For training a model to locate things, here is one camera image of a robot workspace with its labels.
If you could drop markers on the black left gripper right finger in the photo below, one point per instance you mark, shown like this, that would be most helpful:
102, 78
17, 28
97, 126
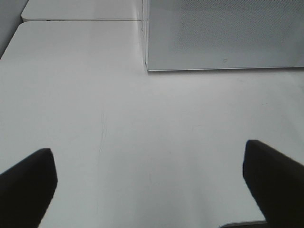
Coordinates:
276, 183

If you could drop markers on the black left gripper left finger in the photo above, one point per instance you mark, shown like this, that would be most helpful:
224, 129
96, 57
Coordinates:
27, 189

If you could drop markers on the white microwave door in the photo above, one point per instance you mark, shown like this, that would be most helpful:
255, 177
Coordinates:
222, 34

